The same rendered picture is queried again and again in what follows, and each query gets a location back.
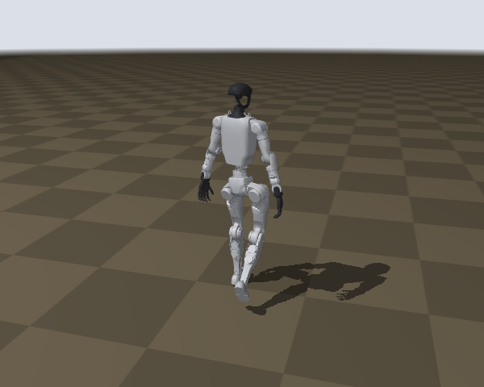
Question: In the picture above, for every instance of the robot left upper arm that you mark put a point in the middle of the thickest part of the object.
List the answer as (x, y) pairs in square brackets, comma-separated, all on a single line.
[(214, 147)]

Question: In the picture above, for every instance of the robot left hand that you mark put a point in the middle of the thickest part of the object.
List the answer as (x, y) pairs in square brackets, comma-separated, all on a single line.
[(203, 188)]

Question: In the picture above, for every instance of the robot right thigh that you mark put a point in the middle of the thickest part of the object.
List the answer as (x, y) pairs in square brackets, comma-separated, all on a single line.
[(259, 195)]

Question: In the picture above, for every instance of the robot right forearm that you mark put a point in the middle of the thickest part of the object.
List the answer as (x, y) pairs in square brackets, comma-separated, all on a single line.
[(274, 178)]

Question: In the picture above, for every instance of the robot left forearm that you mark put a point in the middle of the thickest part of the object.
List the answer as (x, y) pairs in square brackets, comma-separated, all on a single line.
[(208, 164)]

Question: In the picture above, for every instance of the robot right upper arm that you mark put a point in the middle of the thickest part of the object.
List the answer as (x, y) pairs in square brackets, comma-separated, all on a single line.
[(260, 129)]

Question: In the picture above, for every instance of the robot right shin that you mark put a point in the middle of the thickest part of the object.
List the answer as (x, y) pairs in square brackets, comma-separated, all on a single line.
[(251, 257)]

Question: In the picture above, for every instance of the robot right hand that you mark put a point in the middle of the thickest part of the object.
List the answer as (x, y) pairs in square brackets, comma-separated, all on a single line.
[(278, 195)]

